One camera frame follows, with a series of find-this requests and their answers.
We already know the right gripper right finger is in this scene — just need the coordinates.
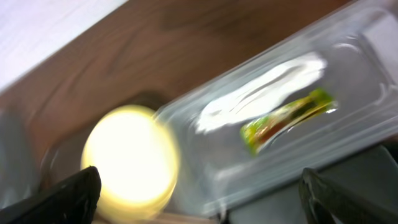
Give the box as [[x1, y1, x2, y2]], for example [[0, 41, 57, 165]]
[[298, 168, 397, 224]]

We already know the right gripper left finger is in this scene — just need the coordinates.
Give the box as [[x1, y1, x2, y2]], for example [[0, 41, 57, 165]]
[[1, 166, 101, 224]]

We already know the green snack wrapper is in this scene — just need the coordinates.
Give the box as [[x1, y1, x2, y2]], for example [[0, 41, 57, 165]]
[[240, 88, 337, 156]]

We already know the white napkin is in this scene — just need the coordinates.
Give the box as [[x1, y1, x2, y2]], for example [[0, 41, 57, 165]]
[[195, 52, 328, 133]]

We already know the black waste tray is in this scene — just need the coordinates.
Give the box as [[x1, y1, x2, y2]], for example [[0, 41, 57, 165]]
[[226, 144, 398, 224]]

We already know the yellow plate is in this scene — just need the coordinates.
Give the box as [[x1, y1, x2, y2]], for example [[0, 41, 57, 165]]
[[80, 105, 180, 223]]

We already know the dark brown serving tray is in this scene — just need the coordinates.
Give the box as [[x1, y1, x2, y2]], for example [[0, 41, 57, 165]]
[[37, 90, 175, 224]]

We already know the clear plastic bin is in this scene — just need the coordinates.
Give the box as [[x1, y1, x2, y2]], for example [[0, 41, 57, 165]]
[[157, 1, 397, 217]]

